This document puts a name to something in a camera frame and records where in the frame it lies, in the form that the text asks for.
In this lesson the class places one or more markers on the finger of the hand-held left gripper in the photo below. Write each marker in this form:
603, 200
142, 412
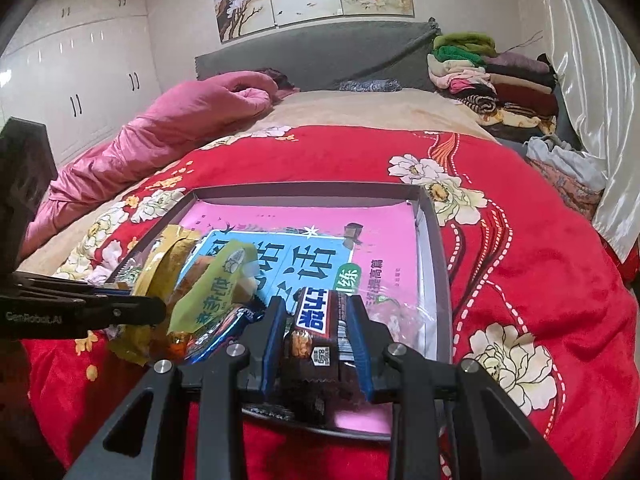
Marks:
75, 285
140, 312

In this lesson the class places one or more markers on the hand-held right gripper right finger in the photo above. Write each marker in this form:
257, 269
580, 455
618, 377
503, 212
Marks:
362, 355

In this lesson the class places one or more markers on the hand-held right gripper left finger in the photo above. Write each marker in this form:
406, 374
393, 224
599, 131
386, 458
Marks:
272, 350

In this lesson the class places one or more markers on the clear pastry packet green label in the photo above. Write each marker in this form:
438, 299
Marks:
129, 272

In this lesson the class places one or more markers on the brown chocolate bar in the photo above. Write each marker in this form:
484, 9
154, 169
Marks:
315, 330

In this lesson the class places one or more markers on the clear candy packet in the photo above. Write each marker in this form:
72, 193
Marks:
400, 325

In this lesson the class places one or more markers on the blue cookie packet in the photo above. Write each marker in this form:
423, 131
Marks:
225, 332

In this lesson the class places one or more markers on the yellow wafer bar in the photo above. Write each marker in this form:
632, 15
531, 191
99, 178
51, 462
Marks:
165, 250

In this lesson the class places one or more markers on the orange cracker packet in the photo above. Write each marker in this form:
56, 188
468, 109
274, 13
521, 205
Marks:
197, 272

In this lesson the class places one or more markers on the cream green snack packet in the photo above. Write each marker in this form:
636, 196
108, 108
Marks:
210, 290

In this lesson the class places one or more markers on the dark cardboard box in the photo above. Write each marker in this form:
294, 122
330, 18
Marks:
435, 285

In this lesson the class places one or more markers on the white wardrobe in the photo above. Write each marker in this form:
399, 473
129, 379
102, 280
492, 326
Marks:
75, 75

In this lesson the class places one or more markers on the pink book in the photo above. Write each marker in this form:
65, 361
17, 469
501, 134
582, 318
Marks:
325, 235

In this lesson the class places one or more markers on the pink quilt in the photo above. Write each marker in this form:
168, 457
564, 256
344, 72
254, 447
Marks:
175, 125

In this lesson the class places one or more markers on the red floral blanket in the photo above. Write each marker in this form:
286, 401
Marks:
525, 285

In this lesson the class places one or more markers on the beige bed sheet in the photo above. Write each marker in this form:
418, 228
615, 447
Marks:
375, 110

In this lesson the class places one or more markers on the pink patterned cloth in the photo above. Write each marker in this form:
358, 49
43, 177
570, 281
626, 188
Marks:
565, 197

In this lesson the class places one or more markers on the dark maroon pillow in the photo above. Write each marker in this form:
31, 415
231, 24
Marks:
280, 82

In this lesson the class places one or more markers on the blue patterned cloth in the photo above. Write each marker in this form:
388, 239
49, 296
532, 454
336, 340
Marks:
370, 85

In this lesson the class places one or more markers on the crumpled white grey cloth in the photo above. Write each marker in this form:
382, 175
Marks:
565, 160

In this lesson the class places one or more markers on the grey headboard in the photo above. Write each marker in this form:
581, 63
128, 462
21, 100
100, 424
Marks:
325, 60

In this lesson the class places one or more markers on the stack of folded clothes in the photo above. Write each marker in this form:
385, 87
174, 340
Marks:
490, 80

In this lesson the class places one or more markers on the white satin curtain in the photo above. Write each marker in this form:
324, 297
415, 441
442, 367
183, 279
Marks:
595, 85

